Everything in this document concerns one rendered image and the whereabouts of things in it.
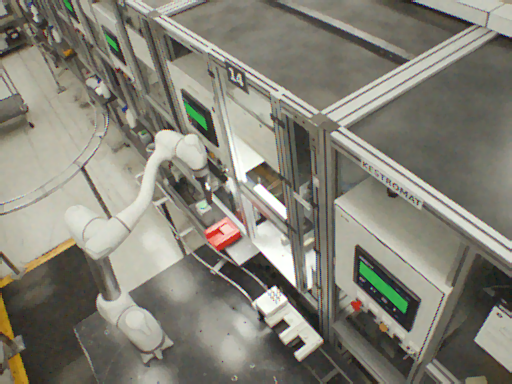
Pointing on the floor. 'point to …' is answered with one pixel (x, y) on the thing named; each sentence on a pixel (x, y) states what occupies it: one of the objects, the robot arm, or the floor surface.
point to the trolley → (10, 107)
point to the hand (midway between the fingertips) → (209, 198)
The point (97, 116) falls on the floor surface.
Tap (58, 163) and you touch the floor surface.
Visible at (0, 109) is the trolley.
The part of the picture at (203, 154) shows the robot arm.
